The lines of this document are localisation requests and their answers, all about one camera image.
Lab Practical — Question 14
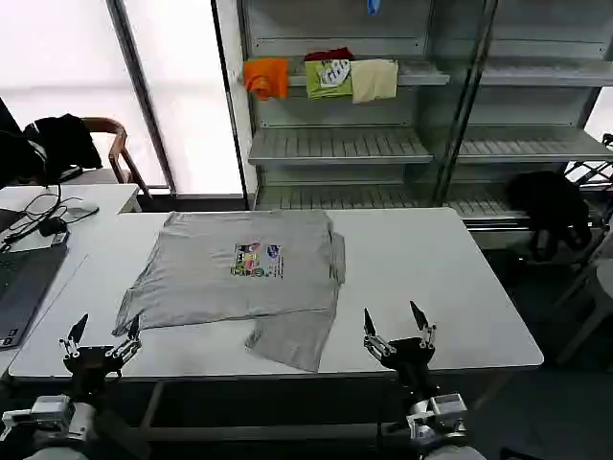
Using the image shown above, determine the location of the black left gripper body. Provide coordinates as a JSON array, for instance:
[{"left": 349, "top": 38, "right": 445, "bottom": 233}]
[{"left": 63, "top": 344, "right": 122, "bottom": 400}]

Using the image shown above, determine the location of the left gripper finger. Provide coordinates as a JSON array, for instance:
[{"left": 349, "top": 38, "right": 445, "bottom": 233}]
[
  {"left": 104, "top": 314, "right": 144, "bottom": 361},
  {"left": 58, "top": 312, "right": 91, "bottom": 359}
]

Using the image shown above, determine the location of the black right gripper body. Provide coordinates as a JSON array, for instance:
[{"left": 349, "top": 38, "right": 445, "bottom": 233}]
[{"left": 384, "top": 336, "right": 440, "bottom": 402}]

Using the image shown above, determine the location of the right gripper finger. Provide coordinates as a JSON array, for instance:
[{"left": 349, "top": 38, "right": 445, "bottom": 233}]
[
  {"left": 362, "top": 307, "right": 399, "bottom": 359},
  {"left": 408, "top": 300, "right": 439, "bottom": 350}
]

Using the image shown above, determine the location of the grey printed T-shirt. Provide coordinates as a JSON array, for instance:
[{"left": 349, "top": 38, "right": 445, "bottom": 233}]
[{"left": 111, "top": 208, "right": 348, "bottom": 375}]

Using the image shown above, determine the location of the grey laptop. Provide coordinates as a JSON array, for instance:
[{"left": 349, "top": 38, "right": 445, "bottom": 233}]
[{"left": 0, "top": 239, "right": 71, "bottom": 353}]

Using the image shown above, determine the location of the small black puck device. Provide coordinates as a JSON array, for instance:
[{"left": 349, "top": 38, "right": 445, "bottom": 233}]
[{"left": 38, "top": 217, "right": 67, "bottom": 238}]

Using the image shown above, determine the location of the white computer mouse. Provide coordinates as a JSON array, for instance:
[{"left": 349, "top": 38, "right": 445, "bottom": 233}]
[{"left": 64, "top": 201, "right": 101, "bottom": 220}]

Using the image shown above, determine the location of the white side desk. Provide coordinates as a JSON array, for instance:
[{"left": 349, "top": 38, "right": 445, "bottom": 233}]
[{"left": 0, "top": 183, "right": 141, "bottom": 380}]

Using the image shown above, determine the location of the black jacket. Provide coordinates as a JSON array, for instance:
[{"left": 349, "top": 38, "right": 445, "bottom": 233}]
[{"left": 21, "top": 113, "right": 103, "bottom": 188}]

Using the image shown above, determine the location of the black monitor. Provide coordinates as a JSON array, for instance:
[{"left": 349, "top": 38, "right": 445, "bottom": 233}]
[{"left": 0, "top": 95, "right": 31, "bottom": 191}]

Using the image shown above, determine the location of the grey shelf rack with clothes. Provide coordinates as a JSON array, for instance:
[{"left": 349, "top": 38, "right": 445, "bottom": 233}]
[{"left": 238, "top": 0, "right": 454, "bottom": 212}]

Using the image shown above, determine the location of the wooden chair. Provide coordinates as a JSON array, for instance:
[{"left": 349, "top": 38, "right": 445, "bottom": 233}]
[{"left": 79, "top": 116, "right": 154, "bottom": 200}]

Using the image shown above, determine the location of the empty grey shelf rack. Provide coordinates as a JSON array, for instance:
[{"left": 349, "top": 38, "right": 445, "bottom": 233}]
[{"left": 430, "top": 0, "right": 613, "bottom": 231}]

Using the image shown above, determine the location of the black lattice folding rack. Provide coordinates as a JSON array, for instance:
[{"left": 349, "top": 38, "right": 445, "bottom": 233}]
[{"left": 562, "top": 133, "right": 613, "bottom": 188}]

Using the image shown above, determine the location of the dark window mullion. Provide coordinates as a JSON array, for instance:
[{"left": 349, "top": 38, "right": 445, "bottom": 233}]
[{"left": 103, "top": 0, "right": 177, "bottom": 191}]

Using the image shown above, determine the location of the black cable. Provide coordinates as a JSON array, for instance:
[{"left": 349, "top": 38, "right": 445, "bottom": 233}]
[{"left": 0, "top": 181, "right": 74, "bottom": 251}]

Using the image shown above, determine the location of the white table with metal frame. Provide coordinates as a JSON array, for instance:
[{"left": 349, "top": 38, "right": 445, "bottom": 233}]
[{"left": 8, "top": 206, "right": 546, "bottom": 443}]

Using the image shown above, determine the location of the black vertical post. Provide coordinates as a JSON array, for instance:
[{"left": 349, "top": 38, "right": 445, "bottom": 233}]
[{"left": 210, "top": 0, "right": 249, "bottom": 213}]

